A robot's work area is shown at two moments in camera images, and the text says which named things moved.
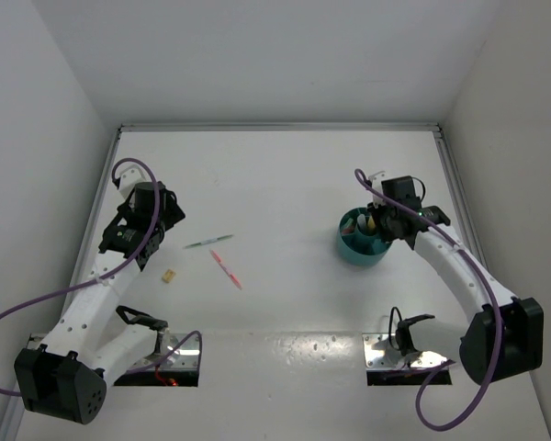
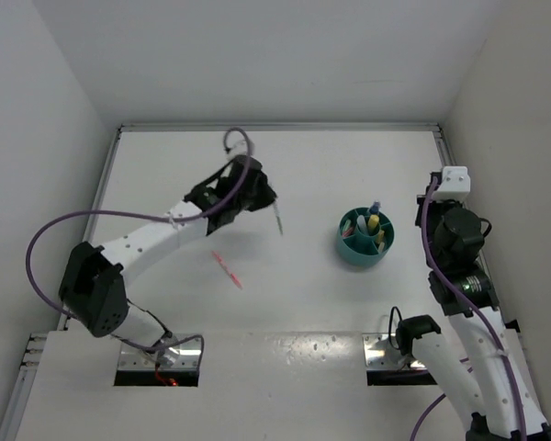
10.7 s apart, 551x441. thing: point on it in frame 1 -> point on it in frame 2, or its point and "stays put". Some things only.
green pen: [194, 244] -> [278, 219]
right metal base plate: [381, 350] stays put
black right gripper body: [384, 215] -> [435, 209]
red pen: [233, 277] stays put
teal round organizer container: [358, 239] stays put
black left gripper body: [172, 214] -> [254, 198]
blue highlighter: [362, 221] stays put
